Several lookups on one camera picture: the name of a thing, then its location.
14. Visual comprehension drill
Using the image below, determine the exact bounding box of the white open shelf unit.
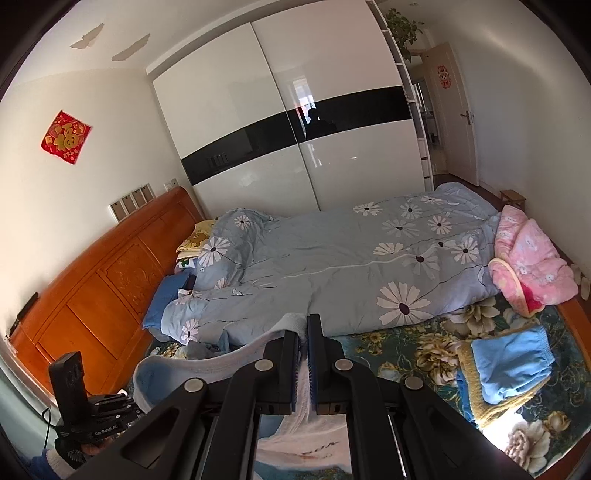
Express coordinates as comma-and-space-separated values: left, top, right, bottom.
369, 0, 437, 190

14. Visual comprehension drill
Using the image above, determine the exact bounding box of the pair of white slippers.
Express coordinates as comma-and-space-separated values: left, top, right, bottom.
570, 263, 591, 298

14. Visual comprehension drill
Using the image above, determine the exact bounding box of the red diamond wall decoration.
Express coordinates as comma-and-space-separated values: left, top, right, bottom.
41, 110, 92, 163

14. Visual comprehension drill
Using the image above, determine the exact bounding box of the teal floral bed blanket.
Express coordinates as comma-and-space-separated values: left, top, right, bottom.
143, 295, 587, 478

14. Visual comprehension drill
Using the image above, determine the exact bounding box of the wall switch panel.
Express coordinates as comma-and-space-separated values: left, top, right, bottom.
109, 183, 155, 223

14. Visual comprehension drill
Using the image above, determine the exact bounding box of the person's left forearm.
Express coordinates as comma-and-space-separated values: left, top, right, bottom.
28, 447, 78, 478

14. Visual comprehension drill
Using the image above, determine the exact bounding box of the white printed garment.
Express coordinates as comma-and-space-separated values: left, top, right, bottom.
133, 313, 352, 480

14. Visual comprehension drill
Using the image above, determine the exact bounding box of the folded yellow towel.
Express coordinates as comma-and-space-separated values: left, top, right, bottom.
455, 323, 557, 430

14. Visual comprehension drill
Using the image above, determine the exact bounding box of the white black-striped sliding wardrobe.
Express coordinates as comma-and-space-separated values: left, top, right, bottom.
147, 0, 437, 220

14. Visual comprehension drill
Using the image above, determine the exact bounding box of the dark blue pillow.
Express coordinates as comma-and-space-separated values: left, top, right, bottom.
152, 271, 197, 319

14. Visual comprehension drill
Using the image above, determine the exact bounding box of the grey blue cloth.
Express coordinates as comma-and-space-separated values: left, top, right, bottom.
178, 330, 232, 361

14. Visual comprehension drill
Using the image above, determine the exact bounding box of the pile of coloured clothes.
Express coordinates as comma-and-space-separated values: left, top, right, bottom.
41, 406, 61, 444

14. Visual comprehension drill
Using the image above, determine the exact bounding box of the wooden bed headboard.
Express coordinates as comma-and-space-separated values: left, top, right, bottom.
8, 186, 206, 398

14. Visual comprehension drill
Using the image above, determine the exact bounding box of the green potted plant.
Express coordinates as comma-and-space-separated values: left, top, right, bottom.
385, 8, 419, 63

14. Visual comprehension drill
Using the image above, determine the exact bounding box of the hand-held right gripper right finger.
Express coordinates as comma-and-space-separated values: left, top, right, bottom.
307, 314, 529, 480

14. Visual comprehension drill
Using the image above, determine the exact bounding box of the folded light blue garment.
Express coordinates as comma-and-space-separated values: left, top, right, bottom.
471, 325, 555, 402

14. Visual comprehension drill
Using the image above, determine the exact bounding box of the beige room door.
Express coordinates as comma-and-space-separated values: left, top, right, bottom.
420, 42, 481, 185

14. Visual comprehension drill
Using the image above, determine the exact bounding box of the blue daisy print duvet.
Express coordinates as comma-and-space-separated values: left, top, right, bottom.
142, 182, 502, 347

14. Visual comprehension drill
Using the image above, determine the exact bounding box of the person's left hand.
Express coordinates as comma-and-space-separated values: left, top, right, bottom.
54, 436, 115, 468

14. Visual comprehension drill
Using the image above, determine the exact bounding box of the folded dark blue garment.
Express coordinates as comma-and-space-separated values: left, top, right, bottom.
456, 369, 476, 423

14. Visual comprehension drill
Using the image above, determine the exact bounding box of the black device on headboard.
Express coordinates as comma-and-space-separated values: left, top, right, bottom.
11, 292, 40, 330

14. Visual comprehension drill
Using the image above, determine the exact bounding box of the yellow cartoon pillow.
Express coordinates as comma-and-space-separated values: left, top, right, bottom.
175, 219, 218, 268

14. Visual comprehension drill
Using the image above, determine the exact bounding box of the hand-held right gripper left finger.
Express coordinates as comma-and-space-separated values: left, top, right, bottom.
81, 330, 305, 480

